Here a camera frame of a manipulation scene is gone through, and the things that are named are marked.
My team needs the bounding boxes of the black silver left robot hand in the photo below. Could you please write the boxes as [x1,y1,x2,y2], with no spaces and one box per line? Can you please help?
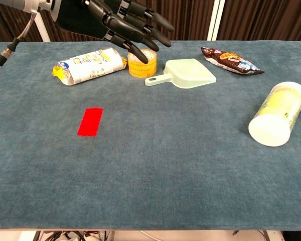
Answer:
[55,0,175,64]

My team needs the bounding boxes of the small red object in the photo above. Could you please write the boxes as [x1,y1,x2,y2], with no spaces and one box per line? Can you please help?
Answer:
[77,107,104,138]

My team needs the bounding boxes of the yellow packing tape roll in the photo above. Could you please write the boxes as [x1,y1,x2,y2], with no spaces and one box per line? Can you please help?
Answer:
[127,48,158,79]

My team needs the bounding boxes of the white yellow snack bag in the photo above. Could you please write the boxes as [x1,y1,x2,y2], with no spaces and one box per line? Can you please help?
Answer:
[51,47,128,86]

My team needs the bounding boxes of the mint green plastic dustpan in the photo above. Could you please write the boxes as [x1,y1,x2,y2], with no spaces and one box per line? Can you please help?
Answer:
[144,58,217,90]

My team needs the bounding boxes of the brown chocolate snack bag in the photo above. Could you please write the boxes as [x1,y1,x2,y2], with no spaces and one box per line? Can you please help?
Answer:
[200,46,265,75]

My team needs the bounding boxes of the blue table cloth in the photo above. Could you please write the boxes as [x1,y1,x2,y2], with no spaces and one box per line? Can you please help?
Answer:
[0,40,301,231]

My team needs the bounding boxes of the clear tennis ball can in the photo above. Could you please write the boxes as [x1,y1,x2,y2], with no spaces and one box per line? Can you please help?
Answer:
[248,80,301,148]

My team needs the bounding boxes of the white partition post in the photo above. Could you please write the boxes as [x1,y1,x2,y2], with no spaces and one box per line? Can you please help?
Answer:
[33,9,52,43]
[207,0,226,42]

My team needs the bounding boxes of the black robot hand cable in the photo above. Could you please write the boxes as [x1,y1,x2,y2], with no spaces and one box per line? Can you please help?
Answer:
[0,9,40,67]

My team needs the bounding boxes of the black floor cable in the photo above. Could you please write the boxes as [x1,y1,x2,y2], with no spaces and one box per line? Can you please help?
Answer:
[36,230,111,241]

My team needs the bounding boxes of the white floor cable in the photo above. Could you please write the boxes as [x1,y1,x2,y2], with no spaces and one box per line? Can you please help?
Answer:
[139,230,163,241]

